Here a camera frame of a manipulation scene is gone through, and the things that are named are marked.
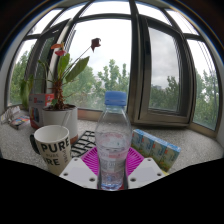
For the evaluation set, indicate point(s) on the white red filament box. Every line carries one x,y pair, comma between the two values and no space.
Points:
36,106

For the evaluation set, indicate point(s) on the potted red-flowered plant, white pot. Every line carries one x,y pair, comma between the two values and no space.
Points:
61,118

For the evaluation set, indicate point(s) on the blue green drink carton pack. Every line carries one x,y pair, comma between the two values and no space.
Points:
156,148

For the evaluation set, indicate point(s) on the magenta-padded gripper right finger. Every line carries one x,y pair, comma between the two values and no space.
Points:
148,170

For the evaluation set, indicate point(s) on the black lattice trivet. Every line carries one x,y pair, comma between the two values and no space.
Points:
83,145

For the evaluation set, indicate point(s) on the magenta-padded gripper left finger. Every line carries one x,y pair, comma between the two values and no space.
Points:
76,170

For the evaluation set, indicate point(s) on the dark-framed bay window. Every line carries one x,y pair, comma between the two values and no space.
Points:
135,66

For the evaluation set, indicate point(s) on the clear blue-capped water bottle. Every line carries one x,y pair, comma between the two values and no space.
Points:
113,140

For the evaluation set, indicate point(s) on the white mug with black lettering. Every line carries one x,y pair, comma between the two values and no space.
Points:
53,148

